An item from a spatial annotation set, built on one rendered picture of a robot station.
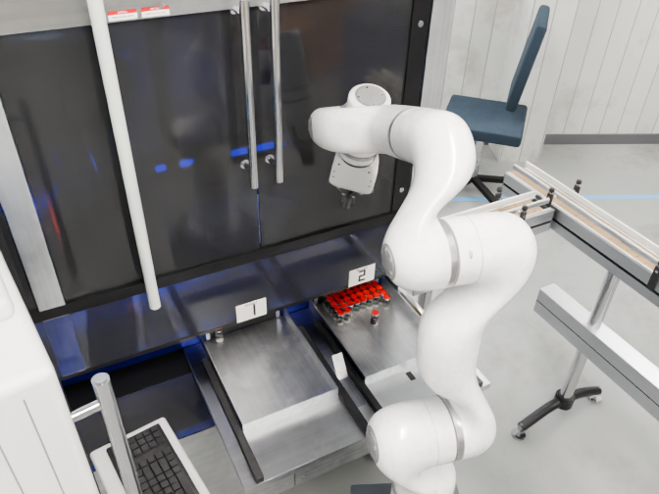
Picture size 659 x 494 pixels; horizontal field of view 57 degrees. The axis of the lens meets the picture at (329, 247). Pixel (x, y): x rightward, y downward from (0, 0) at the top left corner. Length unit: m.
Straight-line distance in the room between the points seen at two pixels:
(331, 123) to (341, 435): 0.78
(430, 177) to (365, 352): 0.95
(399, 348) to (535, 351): 1.47
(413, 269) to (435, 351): 0.18
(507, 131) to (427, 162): 2.93
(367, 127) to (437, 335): 0.39
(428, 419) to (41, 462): 0.60
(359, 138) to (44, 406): 0.66
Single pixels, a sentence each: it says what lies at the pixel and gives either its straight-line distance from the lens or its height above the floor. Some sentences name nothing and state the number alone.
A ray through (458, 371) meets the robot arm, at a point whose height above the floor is 1.42.
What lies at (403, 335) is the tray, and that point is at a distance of 1.79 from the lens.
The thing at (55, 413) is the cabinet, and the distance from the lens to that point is 0.91.
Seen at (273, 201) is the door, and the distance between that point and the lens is 1.49.
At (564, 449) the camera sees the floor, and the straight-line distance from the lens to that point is 2.80.
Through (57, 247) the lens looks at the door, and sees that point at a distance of 1.40.
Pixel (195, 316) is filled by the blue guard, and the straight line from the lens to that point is 1.60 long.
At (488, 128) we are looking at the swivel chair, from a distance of 3.80.
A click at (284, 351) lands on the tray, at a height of 0.88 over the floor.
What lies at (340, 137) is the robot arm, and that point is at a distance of 1.13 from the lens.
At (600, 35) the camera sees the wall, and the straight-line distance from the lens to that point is 4.82.
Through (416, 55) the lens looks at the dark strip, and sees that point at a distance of 1.51.
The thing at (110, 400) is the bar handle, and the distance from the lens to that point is 0.94.
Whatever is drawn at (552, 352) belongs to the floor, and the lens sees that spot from 3.16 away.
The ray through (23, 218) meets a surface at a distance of 1.34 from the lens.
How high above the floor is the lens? 2.14
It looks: 37 degrees down
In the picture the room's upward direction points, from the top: 2 degrees clockwise
